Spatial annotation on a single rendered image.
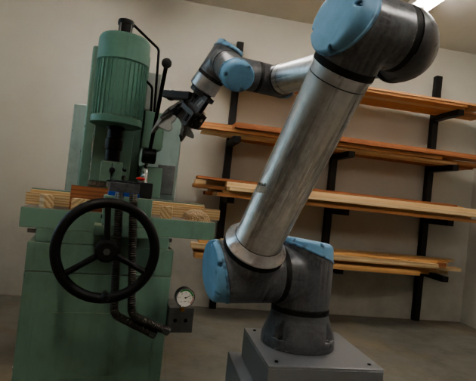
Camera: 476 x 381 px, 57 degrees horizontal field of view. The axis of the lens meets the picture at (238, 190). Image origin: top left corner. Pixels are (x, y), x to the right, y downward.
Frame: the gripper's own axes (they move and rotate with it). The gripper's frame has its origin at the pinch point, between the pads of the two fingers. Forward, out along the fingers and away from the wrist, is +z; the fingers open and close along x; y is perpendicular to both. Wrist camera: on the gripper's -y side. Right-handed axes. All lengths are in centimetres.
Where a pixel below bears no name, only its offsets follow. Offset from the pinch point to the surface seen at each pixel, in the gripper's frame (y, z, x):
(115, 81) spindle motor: -21.6, -4.8, -10.7
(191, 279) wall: -55, 154, 204
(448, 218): 56, -20, 309
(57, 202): -8.8, 37.9, -16.7
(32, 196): -13.7, 39.9, -22.9
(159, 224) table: 19.5, 21.7, -2.1
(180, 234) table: 25.1, 21.2, 3.7
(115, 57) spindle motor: -26.5, -11.1, -11.2
